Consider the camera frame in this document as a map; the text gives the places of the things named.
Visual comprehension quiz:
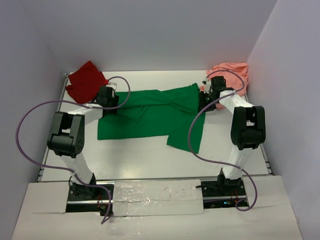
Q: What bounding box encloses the red folded t-shirt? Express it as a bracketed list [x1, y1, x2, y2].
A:
[65, 61, 109, 104]

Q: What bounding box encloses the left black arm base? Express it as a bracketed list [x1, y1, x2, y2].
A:
[65, 177, 113, 217]

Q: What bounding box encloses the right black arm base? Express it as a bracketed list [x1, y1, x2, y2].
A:
[195, 176, 249, 209]

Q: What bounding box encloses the salmon pink crumpled t-shirt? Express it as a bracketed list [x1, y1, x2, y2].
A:
[205, 62, 249, 112]

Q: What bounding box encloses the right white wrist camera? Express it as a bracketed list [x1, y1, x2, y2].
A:
[200, 79, 212, 94]

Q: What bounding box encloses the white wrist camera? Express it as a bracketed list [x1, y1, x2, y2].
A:
[200, 79, 212, 94]
[104, 80, 117, 93]

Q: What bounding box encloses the taped white cardboard panel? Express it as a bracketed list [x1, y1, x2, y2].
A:
[112, 179, 204, 217]

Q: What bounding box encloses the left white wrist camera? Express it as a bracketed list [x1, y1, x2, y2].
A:
[104, 80, 117, 93]

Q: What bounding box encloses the green t-shirt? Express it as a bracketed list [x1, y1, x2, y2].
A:
[97, 83, 206, 153]

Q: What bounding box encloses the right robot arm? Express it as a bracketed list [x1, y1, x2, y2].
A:
[198, 76, 266, 196]

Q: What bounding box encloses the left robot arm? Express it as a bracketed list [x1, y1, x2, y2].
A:
[47, 86, 119, 200]

